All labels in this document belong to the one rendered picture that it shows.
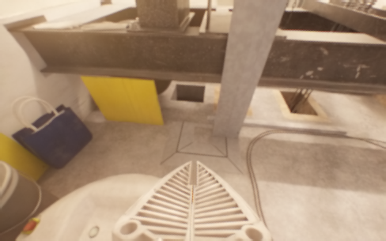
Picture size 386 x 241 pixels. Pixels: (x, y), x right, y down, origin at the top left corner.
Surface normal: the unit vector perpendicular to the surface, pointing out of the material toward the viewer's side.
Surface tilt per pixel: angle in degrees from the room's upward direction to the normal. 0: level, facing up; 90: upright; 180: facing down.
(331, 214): 0
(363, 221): 0
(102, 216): 0
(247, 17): 90
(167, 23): 90
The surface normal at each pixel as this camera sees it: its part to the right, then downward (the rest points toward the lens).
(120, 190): 0.00, -0.70
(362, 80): -0.12, 0.71
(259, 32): 0.10, 0.71
